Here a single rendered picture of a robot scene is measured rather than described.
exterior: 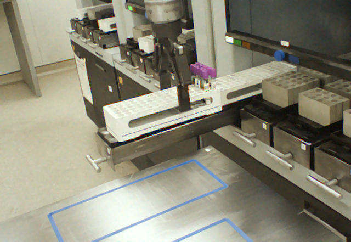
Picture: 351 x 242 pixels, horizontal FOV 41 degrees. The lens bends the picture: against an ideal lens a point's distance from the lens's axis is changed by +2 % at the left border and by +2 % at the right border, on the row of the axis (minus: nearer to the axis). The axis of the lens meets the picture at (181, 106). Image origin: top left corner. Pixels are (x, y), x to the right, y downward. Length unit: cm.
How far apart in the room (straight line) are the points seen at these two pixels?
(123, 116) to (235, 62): 54
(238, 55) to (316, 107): 40
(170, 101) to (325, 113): 39
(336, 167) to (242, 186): 24
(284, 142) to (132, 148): 40
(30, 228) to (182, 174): 33
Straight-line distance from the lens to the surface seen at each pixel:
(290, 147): 122
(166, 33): 112
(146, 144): 127
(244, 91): 149
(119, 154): 125
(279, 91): 132
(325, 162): 114
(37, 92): 421
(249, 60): 155
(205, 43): 164
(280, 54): 124
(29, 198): 274
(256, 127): 132
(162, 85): 124
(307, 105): 124
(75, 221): 96
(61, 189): 273
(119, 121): 111
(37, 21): 477
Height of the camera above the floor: 136
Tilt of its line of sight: 23 degrees down
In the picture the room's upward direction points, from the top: 7 degrees counter-clockwise
